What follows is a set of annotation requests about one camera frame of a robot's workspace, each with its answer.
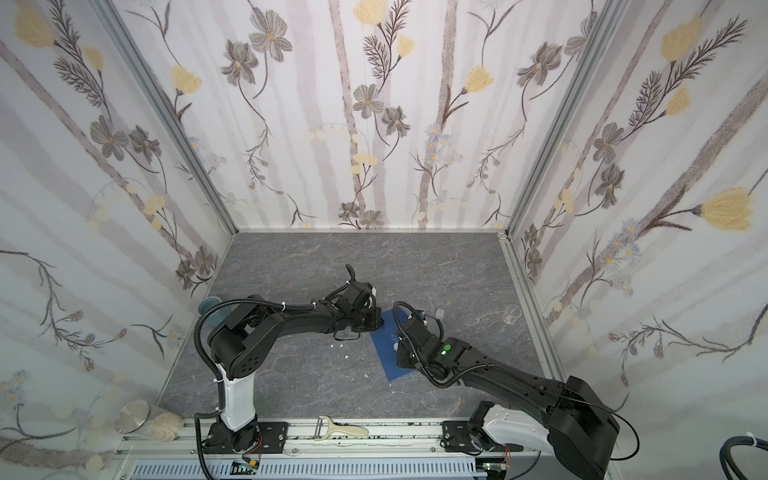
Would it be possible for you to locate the cream handled peeler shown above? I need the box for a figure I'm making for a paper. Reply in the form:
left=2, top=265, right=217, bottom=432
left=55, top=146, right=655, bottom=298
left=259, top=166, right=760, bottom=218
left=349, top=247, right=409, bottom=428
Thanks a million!
left=313, top=415, right=369, bottom=441

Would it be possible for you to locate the glass jar with metal lid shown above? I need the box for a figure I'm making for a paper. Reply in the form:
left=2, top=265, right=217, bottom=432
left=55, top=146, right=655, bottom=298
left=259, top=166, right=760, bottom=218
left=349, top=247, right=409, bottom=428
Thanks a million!
left=114, top=399, right=184, bottom=442

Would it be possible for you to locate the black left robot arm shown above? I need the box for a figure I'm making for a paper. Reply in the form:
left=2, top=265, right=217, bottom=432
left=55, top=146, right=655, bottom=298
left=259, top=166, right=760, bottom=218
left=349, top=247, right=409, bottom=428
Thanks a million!
left=194, top=279, right=383, bottom=453

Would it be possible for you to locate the black cable bottom right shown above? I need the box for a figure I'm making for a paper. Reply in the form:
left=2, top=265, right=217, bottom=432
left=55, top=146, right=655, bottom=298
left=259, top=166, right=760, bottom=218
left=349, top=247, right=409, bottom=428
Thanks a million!
left=718, top=433, right=768, bottom=480

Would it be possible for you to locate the dark blue envelope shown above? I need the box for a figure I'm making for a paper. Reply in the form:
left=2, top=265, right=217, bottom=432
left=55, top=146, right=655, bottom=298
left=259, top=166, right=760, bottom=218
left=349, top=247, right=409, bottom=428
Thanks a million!
left=370, top=310, right=414, bottom=381

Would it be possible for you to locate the black corrugated cable conduit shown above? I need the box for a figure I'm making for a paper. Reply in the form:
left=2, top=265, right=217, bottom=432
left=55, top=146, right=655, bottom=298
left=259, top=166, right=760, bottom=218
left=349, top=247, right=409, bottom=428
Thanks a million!
left=191, top=298, right=319, bottom=480

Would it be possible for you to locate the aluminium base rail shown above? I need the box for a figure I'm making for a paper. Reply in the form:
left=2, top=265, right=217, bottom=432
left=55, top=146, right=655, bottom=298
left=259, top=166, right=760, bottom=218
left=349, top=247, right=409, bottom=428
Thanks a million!
left=113, top=416, right=607, bottom=480

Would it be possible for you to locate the clear glass cup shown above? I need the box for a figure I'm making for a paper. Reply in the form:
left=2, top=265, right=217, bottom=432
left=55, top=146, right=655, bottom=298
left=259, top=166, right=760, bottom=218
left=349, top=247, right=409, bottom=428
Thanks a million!
left=502, top=304, right=523, bottom=325

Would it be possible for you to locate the teal ceramic cup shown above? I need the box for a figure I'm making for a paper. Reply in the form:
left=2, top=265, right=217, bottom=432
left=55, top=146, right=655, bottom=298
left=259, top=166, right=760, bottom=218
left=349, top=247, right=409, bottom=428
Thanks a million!
left=197, top=296, right=222, bottom=316

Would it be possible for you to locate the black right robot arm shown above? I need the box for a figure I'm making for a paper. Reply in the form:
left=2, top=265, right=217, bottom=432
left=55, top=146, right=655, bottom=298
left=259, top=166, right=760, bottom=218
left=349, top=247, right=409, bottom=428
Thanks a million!
left=392, top=302, right=620, bottom=479

